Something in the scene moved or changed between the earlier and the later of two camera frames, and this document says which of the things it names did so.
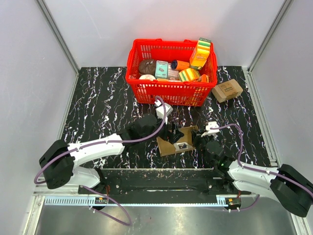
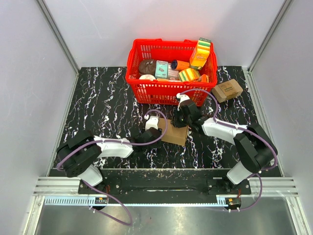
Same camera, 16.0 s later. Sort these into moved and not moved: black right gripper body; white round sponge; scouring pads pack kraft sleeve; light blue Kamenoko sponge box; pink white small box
Moved: black right gripper body
Not moved: white round sponge; light blue Kamenoko sponge box; scouring pads pack kraft sleeve; pink white small box
